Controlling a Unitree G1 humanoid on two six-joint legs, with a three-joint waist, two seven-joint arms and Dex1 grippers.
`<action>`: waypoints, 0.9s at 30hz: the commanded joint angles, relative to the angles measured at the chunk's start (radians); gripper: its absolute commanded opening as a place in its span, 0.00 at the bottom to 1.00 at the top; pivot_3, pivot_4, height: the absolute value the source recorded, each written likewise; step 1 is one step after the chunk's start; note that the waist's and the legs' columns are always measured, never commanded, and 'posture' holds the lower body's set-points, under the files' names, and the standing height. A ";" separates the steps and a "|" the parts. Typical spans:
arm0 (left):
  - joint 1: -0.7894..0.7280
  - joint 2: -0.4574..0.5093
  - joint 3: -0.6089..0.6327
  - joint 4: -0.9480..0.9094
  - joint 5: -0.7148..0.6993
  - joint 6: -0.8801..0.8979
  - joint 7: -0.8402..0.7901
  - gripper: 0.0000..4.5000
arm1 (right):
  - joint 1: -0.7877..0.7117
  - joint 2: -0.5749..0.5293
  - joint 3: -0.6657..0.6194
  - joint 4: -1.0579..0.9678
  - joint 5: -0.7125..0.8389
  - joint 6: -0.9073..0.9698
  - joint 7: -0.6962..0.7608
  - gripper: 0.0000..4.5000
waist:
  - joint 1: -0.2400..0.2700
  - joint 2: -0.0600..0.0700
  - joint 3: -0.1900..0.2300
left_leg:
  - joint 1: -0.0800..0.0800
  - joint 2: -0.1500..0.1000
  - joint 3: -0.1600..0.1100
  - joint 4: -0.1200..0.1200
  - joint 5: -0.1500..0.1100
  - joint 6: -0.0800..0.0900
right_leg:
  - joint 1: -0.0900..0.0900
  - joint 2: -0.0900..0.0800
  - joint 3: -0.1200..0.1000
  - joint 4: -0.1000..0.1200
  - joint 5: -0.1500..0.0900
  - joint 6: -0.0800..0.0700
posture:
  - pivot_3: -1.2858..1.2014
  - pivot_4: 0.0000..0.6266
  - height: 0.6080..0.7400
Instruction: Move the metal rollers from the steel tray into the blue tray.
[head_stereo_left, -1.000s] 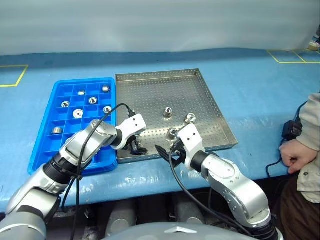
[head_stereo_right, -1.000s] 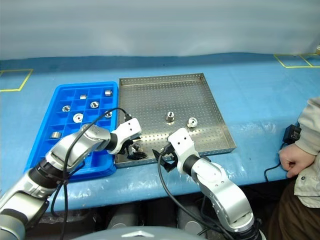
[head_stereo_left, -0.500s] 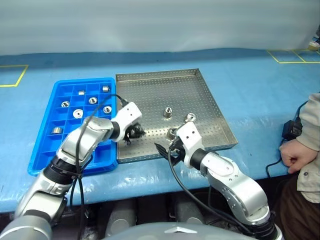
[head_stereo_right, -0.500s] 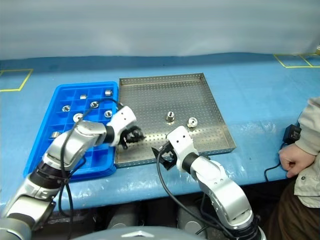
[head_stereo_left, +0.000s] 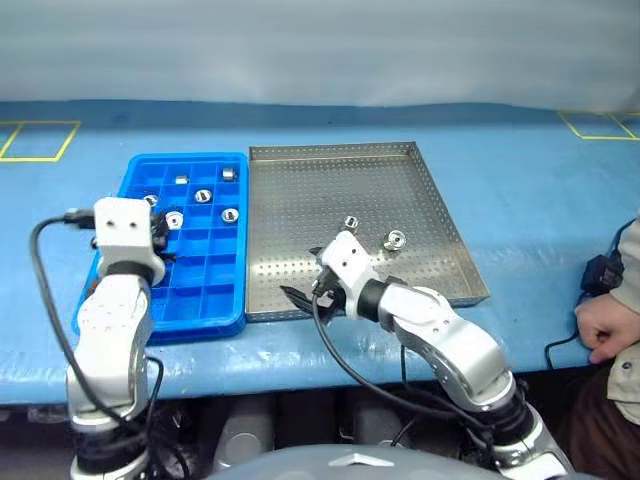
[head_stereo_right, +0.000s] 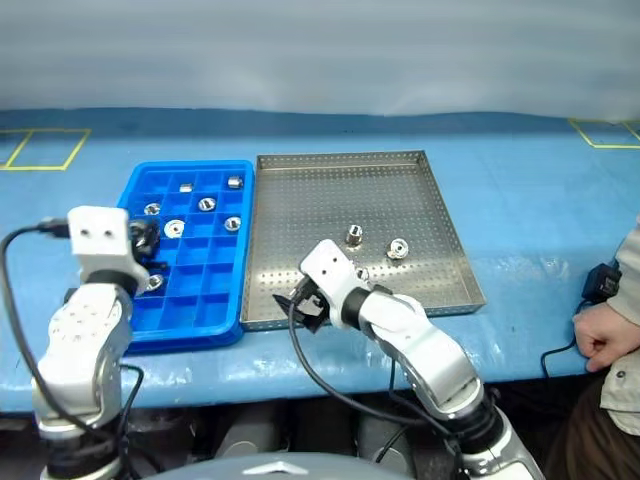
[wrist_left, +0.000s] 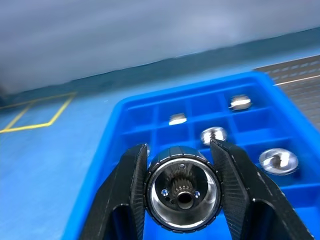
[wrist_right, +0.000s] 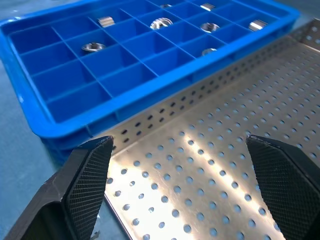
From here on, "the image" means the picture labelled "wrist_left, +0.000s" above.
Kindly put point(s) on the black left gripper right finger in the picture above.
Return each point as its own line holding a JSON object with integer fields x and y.
{"x": 240, "y": 185}

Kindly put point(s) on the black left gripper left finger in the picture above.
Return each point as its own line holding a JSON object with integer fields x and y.
{"x": 130, "y": 190}

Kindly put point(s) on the metal roller with gear shaft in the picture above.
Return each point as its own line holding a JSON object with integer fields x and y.
{"x": 183, "y": 190}

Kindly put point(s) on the blue compartment tray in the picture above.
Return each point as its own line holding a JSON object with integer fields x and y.
{"x": 175, "y": 115}

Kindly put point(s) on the steel tray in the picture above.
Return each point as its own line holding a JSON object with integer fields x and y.
{"x": 297, "y": 80}

